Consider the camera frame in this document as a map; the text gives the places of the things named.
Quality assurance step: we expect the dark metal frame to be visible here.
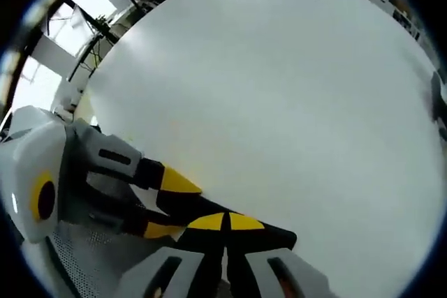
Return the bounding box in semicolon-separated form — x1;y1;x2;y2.
41;0;154;84

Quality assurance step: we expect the grey perforated surface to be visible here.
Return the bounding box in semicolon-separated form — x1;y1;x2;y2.
41;220;179;298

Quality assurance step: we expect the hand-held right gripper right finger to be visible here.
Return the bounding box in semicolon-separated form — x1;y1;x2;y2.
223;212;338;298

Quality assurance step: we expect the dark plant pot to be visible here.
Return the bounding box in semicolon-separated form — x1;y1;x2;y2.
430;70;447;123

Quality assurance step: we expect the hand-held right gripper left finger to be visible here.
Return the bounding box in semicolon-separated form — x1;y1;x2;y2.
119;211;227;298

